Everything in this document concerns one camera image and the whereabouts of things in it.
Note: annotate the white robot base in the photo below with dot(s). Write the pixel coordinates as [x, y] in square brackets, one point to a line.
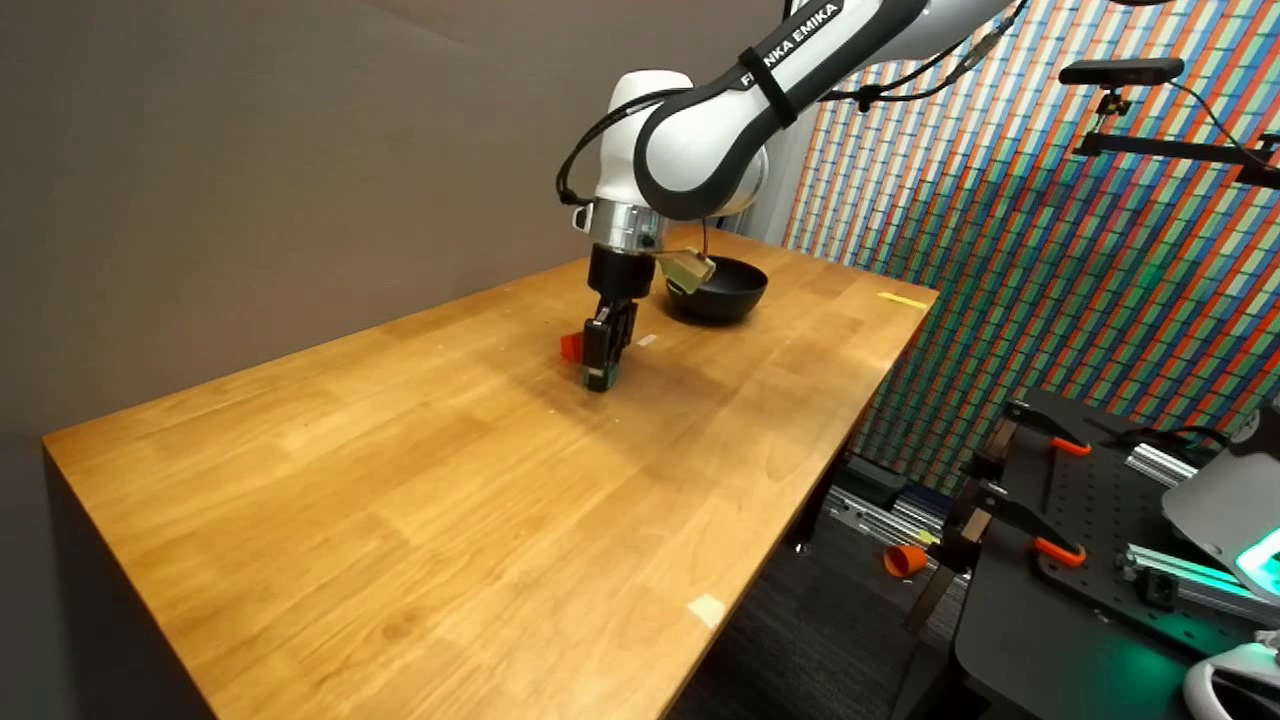
[1224, 515]

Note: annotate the small white tape piece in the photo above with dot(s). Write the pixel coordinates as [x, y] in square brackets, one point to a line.
[645, 343]

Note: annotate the aluminium extrusion rail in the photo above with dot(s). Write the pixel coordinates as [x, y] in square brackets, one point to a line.
[1162, 462]
[1201, 576]

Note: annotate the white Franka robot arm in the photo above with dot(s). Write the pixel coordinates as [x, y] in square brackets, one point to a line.
[747, 106]

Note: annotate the orange clamp knob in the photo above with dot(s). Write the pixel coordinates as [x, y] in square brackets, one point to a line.
[906, 558]

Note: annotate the black bar-shaped camera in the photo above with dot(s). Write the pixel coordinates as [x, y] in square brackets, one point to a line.
[1121, 71]

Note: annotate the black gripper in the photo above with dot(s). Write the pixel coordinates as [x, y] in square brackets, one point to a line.
[621, 274]

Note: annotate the white tape patch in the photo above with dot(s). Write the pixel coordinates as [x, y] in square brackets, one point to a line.
[707, 612]

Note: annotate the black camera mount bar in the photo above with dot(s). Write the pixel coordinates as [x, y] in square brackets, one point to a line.
[1201, 149]

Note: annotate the multicolour checkered backdrop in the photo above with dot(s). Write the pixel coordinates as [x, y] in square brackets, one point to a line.
[1040, 267]

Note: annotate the black bowl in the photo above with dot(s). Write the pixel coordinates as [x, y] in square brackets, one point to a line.
[735, 305]

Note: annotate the orange block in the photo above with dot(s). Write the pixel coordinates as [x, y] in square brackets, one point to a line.
[573, 345]

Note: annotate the black perforated breadboard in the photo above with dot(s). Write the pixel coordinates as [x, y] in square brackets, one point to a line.
[1055, 626]

